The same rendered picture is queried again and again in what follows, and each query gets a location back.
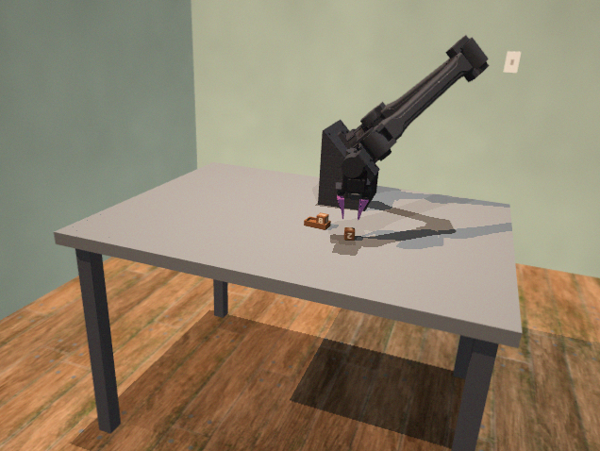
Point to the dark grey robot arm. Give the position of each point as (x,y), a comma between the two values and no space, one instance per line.
(380,133)

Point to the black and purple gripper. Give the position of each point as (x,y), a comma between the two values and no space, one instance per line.
(341,194)

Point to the brown cube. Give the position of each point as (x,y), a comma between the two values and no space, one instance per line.
(322,218)
(349,233)

